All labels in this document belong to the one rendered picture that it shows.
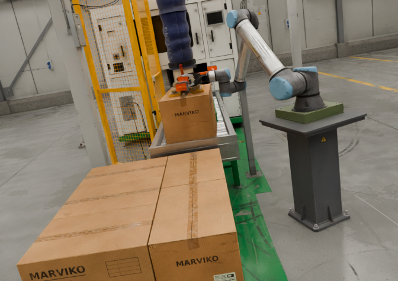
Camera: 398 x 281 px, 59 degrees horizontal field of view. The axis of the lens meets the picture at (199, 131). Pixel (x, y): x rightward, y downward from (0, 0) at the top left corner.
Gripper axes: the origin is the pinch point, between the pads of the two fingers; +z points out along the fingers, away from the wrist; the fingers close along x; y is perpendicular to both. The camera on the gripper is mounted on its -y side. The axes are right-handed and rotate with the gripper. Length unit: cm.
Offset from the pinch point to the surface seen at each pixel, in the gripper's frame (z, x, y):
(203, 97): -13.5, -14.4, -5.7
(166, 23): 7.4, 44.2, 21.3
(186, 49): -5.9, 22.2, 20.5
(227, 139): -27, -49, -12
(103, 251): 40, -51, -137
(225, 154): -25, -61, -12
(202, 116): -10.5, -28.6, -5.9
